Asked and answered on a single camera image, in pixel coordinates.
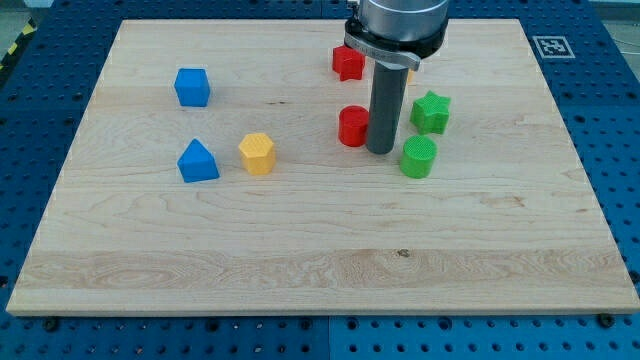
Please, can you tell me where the red cylinder block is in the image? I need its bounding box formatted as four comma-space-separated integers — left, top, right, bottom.
338, 105, 369, 147

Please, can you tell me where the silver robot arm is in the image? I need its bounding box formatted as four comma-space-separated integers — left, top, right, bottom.
344, 0, 449, 71

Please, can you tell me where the red star block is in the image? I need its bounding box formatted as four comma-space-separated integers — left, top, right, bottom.
332, 45, 365, 81

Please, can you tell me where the green star block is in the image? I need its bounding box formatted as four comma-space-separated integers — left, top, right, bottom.
410, 91, 451, 135

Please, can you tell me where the yellow hexagon block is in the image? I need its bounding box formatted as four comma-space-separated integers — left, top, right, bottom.
238, 133, 276, 175

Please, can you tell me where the wooden board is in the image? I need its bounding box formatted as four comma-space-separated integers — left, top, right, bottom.
7, 19, 639, 317

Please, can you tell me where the green cylinder block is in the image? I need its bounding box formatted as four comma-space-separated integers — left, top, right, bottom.
400, 135, 438, 179

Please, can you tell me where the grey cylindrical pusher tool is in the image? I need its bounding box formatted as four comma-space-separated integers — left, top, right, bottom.
366, 61, 408, 154

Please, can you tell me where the blue triangular prism block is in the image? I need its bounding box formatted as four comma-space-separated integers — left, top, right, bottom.
177, 138, 220, 183

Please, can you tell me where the blue cube block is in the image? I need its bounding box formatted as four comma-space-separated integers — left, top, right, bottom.
174, 68, 210, 107

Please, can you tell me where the white fiducial marker tag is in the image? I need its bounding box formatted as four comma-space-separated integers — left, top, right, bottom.
533, 35, 575, 59

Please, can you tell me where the yellow black hazard tape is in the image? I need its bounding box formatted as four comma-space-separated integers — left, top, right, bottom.
1, 17, 38, 75

